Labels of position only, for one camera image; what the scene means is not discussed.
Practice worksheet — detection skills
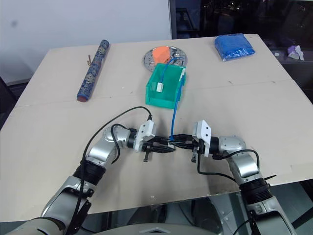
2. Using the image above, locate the purple and white crumpled item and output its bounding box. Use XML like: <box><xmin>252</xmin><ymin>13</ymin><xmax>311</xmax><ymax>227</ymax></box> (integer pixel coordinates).
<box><xmin>286</xmin><ymin>45</ymin><xmax>305</xmax><ymax>61</ymax></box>

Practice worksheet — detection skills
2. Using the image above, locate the orange foam block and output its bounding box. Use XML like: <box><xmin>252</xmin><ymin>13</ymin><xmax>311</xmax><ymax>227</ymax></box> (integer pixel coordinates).
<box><xmin>152</xmin><ymin>46</ymin><xmax>172</xmax><ymax>65</ymax></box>

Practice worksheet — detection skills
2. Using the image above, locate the round silver metal plate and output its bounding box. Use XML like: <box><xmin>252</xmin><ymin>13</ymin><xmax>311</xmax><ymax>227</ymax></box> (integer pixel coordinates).
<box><xmin>143</xmin><ymin>46</ymin><xmax>189</xmax><ymax>71</ymax></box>

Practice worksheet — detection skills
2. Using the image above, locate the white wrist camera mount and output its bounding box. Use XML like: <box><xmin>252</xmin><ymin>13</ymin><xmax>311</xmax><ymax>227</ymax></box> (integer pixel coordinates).
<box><xmin>133</xmin><ymin>119</ymin><xmax>157</xmax><ymax>153</ymax></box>
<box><xmin>191</xmin><ymin>119</ymin><xmax>212</xmax><ymax>157</ymax></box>

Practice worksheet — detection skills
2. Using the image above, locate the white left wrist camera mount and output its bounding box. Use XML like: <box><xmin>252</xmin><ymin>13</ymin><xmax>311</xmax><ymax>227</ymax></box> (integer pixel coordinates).
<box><xmin>133</xmin><ymin>119</ymin><xmax>157</xmax><ymax>153</ymax></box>

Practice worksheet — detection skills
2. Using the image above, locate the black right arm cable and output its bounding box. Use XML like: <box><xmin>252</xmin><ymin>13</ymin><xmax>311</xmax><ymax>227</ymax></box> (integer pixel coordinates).
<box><xmin>197</xmin><ymin>146</ymin><xmax>261</xmax><ymax>182</ymax></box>

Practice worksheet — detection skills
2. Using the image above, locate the blue patterned rolled scroll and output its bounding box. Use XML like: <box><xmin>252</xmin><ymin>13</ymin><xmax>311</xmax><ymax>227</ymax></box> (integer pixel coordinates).
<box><xmin>77</xmin><ymin>40</ymin><xmax>111</xmax><ymax>102</ymax></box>

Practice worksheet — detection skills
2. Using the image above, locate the green plastic bin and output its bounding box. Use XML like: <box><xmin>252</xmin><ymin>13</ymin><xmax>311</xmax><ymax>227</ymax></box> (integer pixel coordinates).
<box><xmin>145</xmin><ymin>62</ymin><xmax>189</xmax><ymax>110</ymax></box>

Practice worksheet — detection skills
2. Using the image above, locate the blue network cable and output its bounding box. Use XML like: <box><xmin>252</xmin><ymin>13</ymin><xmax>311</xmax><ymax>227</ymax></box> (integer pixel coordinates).
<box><xmin>160</xmin><ymin>56</ymin><xmax>187</xmax><ymax>143</ymax></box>

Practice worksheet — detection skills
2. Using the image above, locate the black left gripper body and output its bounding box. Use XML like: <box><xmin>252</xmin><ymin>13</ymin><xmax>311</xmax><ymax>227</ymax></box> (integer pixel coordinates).
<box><xmin>140</xmin><ymin>136</ymin><xmax>160</xmax><ymax>163</ymax></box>

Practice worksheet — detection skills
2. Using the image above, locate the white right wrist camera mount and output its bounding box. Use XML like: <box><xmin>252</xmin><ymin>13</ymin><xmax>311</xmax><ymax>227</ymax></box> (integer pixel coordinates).
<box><xmin>191</xmin><ymin>119</ymin><xmax>212</xmax><ymax>157</ymax></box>

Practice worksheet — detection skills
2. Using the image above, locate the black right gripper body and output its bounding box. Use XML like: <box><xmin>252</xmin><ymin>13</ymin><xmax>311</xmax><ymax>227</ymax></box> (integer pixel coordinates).
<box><xmin>191</xmin><ymin>137</ymin><xmax>205</xmax><ymax>163</ymax></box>

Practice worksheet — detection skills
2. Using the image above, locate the grey robot torso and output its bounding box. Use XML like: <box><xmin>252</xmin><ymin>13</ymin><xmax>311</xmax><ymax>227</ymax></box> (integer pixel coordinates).
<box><xmin>0</xmin><ymin>216</ymin><xmax>222</xmax><ymax>235</ymax></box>

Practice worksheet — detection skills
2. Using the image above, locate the blue cloth in plastic bag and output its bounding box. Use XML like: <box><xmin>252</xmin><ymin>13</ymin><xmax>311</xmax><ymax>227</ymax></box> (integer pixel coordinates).
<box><xmin>214</xmin><ymin>33</ymin><xmax>256</xmax><ymax>62</ymax></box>

